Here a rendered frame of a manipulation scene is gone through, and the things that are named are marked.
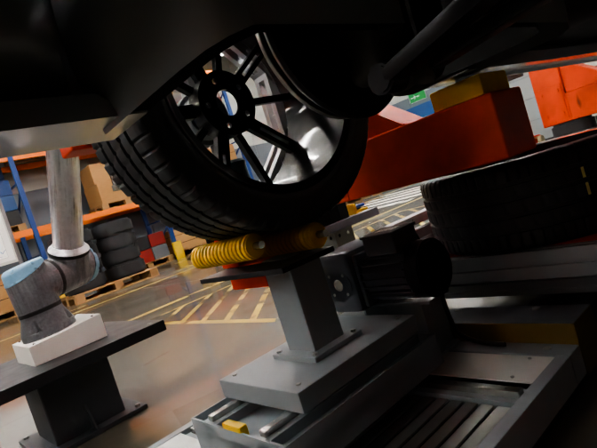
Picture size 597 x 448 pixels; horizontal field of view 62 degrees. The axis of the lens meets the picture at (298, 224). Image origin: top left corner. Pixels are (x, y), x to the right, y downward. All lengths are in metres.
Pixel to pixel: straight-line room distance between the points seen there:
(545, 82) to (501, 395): 2.37
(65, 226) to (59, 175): 0.20
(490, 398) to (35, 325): 1.52
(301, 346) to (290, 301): 0.11
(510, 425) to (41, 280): 1.59
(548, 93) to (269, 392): 2.58
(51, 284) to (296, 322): 1.12
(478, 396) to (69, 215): 1.52
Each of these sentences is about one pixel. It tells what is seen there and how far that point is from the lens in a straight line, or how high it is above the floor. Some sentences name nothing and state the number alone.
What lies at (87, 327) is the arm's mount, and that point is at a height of 0.36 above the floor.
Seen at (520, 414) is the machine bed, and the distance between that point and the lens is 1.06.
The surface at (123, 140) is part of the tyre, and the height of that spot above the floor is 0.78.
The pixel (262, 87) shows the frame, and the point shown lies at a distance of 1.51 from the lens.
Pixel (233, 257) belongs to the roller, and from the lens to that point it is 1.10.
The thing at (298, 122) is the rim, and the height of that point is 0.78.
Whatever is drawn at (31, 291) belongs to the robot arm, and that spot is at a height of 0.55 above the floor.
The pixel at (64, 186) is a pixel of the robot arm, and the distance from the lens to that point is 1.99.
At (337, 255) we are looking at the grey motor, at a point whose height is 0.40.
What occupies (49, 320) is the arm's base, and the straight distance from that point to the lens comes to 2.01.
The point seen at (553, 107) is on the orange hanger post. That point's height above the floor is 0.62.
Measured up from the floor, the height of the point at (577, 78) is 0.73.
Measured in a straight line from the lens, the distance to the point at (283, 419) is 1.04.
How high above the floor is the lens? 0.59
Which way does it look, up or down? 3 degrees down
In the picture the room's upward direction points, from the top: 18 degrees counter-clockwise
